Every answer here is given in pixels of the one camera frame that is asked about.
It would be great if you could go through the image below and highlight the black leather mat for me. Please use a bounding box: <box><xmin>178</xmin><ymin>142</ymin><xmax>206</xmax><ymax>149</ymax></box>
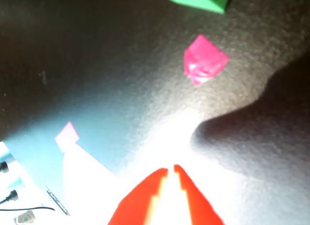
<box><xmin>0</xmin><ymin>0</ymin><xmax>310</xmax><ymax>225</ymax></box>

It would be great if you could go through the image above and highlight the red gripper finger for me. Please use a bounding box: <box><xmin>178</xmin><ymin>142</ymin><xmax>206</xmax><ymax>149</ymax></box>
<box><xmin>107</xmin><ymin>168</ymin><xmax>169</xmax><ymax>225</ymax></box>
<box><xmin>173</xmin><ymin>164</ymin><xmax>226</xmax><ymax>225</ymax></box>

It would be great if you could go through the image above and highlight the pink tape strip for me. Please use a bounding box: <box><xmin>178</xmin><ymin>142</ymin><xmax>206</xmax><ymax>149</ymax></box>
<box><xmin>54</xmin><ymin>121</ymin><xmax>80</xmax><ymax>153</ymax></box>

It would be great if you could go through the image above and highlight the black power cable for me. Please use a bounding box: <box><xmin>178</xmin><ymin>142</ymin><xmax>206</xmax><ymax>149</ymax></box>
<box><xmin>0</xmin><ymin>206</ymin><xmax>56</xmax><ymax>212</ymax></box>
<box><xmin>0</xmin><ymin>160</ymin><xmax>19</xmax><ymax>204</ymax></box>

